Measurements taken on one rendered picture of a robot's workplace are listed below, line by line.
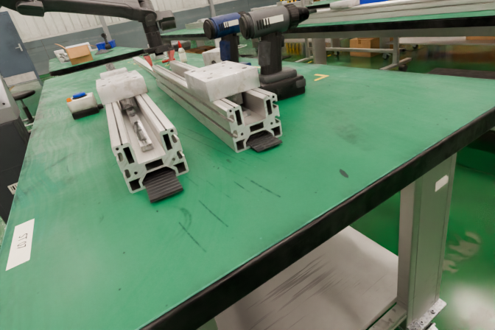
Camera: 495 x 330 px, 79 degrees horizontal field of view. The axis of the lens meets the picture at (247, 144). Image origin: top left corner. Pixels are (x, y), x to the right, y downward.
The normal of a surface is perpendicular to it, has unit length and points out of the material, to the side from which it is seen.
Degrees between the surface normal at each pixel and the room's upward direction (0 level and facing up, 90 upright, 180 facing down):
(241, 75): 90
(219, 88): 90
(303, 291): 0
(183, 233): 0
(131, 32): 90
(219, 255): 0
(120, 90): 90
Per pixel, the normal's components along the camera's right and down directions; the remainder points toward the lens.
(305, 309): -0.18, -0.89
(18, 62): 0.51, 0.28
